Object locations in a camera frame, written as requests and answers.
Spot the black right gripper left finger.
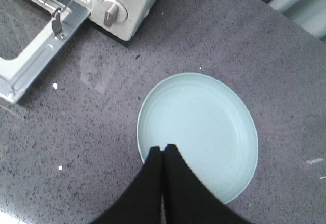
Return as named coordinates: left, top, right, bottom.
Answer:
left=93, top=146, right=163, bottom=223

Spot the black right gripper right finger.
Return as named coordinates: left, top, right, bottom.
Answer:
left=163, top=144, right=248, bottom=223

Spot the glass oven door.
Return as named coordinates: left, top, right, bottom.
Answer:
left=1, top=0, right=91, bottom=103

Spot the lower oven control knob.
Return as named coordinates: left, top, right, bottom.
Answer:
left=102, top=0, right=128, bottom=27

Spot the white Toshiba toaster oven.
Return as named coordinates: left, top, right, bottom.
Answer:
left=90, top=0, right=156, bottom=41

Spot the light green round plate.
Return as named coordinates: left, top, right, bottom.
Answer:
left=137, top=73, right=258, bottom=204

